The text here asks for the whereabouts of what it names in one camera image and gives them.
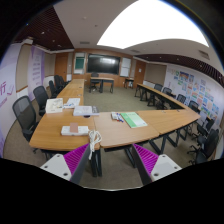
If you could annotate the markers and small white box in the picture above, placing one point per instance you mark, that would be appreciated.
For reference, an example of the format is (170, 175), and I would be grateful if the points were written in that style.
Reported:
(116, 116)

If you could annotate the whiteboard left of screen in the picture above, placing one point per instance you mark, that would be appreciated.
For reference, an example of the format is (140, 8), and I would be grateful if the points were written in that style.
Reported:
(79, 62)

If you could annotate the small desk at front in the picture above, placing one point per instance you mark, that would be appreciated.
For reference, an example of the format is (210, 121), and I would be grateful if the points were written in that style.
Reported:
(102, 81)

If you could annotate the black office chair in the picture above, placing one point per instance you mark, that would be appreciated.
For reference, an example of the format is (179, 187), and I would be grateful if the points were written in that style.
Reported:
(207, 146)
(26, 116)
(41, 98)

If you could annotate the near right black office chair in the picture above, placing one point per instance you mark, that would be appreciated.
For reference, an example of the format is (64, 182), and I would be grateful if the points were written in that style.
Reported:
(207, 146)

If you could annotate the green booklet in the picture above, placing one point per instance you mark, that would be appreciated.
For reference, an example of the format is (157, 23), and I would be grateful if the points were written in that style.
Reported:
(133, 119)

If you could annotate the white paper bag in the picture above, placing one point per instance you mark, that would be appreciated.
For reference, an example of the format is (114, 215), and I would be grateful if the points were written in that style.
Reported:
(54, 105)

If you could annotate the near left black office chair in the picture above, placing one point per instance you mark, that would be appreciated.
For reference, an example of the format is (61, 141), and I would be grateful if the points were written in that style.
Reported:
(26, 116)

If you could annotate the whiteboard right of screen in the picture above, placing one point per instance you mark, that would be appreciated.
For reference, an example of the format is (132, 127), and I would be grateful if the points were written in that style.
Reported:
(125, 67)

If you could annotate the large black wall screen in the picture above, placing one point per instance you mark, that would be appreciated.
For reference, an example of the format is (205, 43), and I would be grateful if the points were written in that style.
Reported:
(103, 64)

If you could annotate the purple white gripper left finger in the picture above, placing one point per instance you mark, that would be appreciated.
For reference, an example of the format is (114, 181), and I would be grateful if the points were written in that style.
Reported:
(69, 166)

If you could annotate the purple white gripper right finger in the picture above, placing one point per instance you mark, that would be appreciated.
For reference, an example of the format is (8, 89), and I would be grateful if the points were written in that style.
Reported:
(152, 167)

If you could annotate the left row long table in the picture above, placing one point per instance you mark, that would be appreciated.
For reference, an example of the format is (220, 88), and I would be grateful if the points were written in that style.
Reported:
(74, 89)

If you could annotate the whiteboard of screen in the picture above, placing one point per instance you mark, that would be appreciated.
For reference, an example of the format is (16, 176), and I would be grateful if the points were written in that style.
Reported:
(79, 62)
(125, 67)

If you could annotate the white box on table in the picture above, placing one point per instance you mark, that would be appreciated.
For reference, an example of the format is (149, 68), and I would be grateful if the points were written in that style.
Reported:
(85, 111)

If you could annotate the row long table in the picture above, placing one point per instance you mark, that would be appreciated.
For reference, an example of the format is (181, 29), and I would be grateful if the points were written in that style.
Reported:
(74, 89)
(144, 90)

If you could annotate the white papers with blue print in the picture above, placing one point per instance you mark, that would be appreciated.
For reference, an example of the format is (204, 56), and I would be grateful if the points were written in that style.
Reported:
(71, 103)

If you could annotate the right row long table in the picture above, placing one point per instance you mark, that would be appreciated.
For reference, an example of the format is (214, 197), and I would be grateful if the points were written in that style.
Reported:
(144, 90)

